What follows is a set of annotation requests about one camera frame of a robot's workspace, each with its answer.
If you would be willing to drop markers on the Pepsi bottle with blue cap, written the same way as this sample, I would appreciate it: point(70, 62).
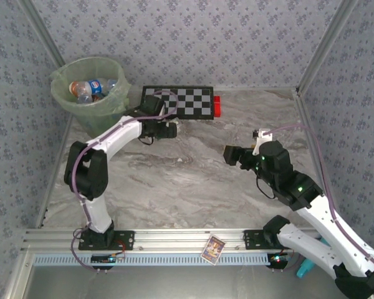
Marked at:
point(96, 86)

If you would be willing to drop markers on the tall clear bottle white cap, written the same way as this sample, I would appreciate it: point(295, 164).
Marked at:
point(84, 98)

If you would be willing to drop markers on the brown coffee drink bottle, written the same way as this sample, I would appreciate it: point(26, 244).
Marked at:
point(76, 88)

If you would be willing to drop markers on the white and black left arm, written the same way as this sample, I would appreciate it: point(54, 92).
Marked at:
point(112, 138)

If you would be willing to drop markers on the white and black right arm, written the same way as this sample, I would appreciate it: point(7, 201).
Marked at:
point(311, 249)

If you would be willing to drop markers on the silver metal mesh bin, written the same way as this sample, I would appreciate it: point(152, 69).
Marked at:
point(109, 123)

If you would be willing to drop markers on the black chessboard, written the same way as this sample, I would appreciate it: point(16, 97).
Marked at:
point(193, 102)

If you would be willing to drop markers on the red plastic box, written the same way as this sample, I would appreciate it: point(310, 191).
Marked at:
point(217, 106)

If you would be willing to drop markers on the small circuit board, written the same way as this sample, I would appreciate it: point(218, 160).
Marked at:
point(107, 258)
point(279, 258)

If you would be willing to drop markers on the small picture card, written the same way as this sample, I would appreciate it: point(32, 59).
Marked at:
point(212, 250)

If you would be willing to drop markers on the teal marker pen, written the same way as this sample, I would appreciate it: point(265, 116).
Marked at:
point(303, 269)

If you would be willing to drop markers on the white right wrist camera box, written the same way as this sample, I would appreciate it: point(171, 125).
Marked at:
point(261, 140)

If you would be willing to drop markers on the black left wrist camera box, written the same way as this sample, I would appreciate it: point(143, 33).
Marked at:
point(153, 104)

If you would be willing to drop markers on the aluminium frame side rail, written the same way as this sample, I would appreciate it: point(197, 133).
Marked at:
point(303, 104)

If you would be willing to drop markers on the aluminium mounting rail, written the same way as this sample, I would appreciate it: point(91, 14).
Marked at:
point(180, 238)

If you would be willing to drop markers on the aluminium frame post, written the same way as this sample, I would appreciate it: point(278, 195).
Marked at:
point(333, 31)
point(41, 28)

